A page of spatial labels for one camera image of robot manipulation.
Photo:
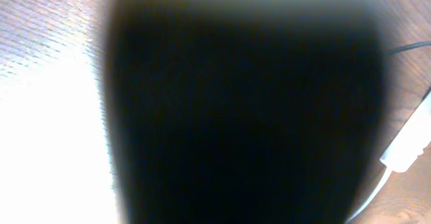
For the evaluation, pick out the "white power strip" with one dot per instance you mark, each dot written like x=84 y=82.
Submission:
x=410 y=141

